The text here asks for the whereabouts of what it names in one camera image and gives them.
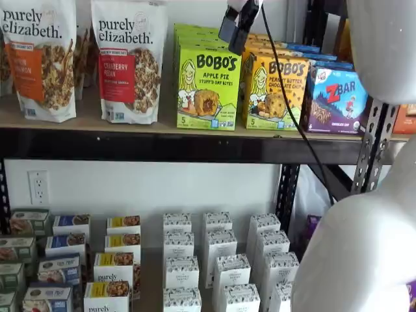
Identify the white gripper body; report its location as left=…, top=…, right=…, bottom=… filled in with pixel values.
left=226, top=0, right=265, bottom=21

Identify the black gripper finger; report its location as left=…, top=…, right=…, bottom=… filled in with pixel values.
left=228, top=12, right=260, bottom=56
left=218, top=6, right=241, bottom=40

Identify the green Bobo's apple pie box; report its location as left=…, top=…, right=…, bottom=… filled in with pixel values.
left=174, top=34, right=230, bottom=46
left=176, top=41, right=242, bottom=131
left=174, top=28, right=226, bottom=38
left=173, top=22, right=220, bottom=32

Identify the yellow Bobo's peanut butter box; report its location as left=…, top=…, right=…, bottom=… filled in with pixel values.
left=246, top=32, right=276, bottom=42
left=242, top=45, right=284, bottom=57
left=242, top=51, right=311, bottom=132
left=245, top=38, right=283, bottom=48

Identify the blue Zbar snack box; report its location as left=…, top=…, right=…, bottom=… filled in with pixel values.
left=308, top=60, right=355, bottom=71
left=301, top=66, right=371, bottom=136
left=285, top=41, right=322, bottom=55
left=292, top=51, right=338, bottom=62

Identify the wooden shelf board with snacks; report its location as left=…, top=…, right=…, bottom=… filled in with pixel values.
left=0, top=77, right=410, bottom=141

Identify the orange snack box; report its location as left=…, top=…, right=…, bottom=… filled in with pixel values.
left=392, top=103, right=416, bottom=135

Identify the wooden shelf board with cartons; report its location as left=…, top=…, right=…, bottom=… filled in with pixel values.
left=0, top=227, right=293, bottom=312

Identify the red label granola pouch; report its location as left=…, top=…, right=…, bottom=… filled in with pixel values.
left=90, top=0, right=168, bottom=125

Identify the black metal shelving rack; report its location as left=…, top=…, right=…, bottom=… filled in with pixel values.
left=0, top=0, right=402, bottom=237

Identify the white granola pouch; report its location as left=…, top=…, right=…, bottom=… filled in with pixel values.
left=0, top=32, right=14, bottom=98
left=73, top=25, right=99, bottom=89

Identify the white plastic bag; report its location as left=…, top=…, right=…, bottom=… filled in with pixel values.
left=292, top=164, right=335, bottom=235

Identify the white floral print carton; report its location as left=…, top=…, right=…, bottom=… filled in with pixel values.
left=268, top=281, right=295, bottom=312
left=163, top=231, right=195, bottom=259
left=162, top=213, right=192, bottom=234
left=261, top=251, right=300, bottom=306
left=213, top=253, right=252, bottom=306
left=201, top=211, right=233, bottom=257
left=222, top=283, right=261, bottom=312
left=253, top=230, right=291, bottom=280
left=162, top=287, right=202, bottom=312
left=204, top=229, right=238, bottom=289
left=246, top=213, right=281, bottom=257
left=165, top=255, right=200, bottom=290

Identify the orange label granola pouch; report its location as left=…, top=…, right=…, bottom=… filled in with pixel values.
left=0, top=0, right=78, bottom=124

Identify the yellow granola carton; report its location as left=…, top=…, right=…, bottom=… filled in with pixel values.
left=93, top=252, right=141, bottom=300
left=106, top=214, right=142, bottom=235
left=83, top=280, right=133, bottom=312
left=104, top=233, right=142, bottom=261

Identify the blue oatmeal carton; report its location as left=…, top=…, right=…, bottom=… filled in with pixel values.
left=52, top=213, right=91, bottom=241
left=36, top=254, right=82, bottom=289
left=44, top=233, right=87, bottom=261
left=21, top=285, right=74, bottom=312

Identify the green oatmeal carton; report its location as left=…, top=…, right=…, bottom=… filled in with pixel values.
left=0, top=236, right=38, bottom=265
left=0, top=291, right=18, bottom=312
left=0, top=262, right=26, bottom=292
left=8, top=209, right=51, bottom=237

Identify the purple snack package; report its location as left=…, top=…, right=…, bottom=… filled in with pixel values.
left=406, top=281, right=416, bottom=312

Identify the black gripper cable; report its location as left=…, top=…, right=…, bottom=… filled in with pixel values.
left=261, top=3, right=335, bottom=205

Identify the white wall power outlet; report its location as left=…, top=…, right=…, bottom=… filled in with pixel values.
left=27, top=170, right=51, bottom=206

